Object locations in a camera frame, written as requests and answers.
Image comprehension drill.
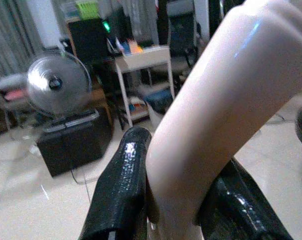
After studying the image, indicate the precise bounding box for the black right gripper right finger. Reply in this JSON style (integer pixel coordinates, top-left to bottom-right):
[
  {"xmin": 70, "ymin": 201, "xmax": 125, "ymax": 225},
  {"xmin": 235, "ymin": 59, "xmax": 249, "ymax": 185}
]
[{"xmin": 195, "ymin": 156, "xmax": 294, "ymax": 240}]

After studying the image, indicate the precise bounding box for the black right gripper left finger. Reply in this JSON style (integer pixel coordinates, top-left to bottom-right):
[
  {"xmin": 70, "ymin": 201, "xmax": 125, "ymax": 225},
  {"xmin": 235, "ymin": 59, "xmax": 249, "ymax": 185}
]
[{"xmin": 78, "ymin": 125, "xmax": 153, "ymax": 240}]

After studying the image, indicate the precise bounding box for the white broom handle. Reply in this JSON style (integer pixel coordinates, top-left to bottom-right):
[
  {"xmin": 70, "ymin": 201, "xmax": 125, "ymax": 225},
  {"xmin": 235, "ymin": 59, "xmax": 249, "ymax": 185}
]
[{"xmin": 145, "ymin": 0, "xmax": 302, "ymax": 240}]

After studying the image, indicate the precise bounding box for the black storage box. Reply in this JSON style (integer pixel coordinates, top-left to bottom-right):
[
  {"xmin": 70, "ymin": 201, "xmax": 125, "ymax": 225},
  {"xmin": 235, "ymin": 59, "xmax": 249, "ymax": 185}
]
[{"xmin": 36, "ymin": 109, "xmax": 113, "ymax": 178}]

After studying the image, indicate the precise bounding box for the blue bucket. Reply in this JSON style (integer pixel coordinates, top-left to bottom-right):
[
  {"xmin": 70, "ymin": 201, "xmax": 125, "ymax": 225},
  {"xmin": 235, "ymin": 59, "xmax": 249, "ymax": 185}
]
[{"xmin": 143, "ymin": 87, "xmax": 174, "ymax": 115}]

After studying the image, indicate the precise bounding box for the white shelf cart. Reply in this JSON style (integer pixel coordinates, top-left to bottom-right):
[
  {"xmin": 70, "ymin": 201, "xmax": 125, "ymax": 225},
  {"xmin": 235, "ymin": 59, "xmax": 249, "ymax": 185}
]
[{"xmin": 113, "ymin": 45, "xmax": 176, "ymax": 128}]

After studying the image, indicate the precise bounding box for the silver electric fan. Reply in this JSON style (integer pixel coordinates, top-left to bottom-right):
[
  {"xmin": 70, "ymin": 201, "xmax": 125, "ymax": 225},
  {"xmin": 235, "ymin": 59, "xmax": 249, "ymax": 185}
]
[{"xmin": 26, "ymin": 51, "xmax": 93, "ymax": 118}]

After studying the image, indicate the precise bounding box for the black cabinet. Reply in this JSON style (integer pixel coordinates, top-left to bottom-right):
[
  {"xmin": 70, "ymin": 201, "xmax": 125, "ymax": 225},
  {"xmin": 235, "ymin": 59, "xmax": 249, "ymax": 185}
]
[{"xmin": 66, "ymin": 17, "xmax": 109, "ymax": 63}]

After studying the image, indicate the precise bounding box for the black office chair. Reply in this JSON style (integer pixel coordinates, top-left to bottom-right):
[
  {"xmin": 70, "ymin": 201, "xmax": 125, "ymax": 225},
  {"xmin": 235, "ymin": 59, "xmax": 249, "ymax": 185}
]
[{"xmin": 165, "ymin": 0, "xmax": 201, "ymax": 83}]

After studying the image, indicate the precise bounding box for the green box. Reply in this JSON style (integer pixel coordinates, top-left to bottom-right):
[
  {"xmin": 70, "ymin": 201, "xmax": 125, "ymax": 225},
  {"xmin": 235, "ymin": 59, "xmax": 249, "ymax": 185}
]
[{"xmin": 75, "ymin": 0, "xmax": 101, "ymax": 20}]

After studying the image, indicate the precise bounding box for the grey curtain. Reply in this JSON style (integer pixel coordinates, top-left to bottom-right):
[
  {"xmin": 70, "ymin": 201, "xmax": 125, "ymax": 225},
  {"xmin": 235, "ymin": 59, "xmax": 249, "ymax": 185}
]
[{"xmin": 0, "ymin": 0, "xmax": 43, "ymax": 76}]

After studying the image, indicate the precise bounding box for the black floor cable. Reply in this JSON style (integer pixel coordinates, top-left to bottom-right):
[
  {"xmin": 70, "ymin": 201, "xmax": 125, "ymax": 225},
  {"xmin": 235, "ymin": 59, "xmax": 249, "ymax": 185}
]
[{"xmin": 70, "ymin": 167, "xmax": 92, "ymax": 203}]

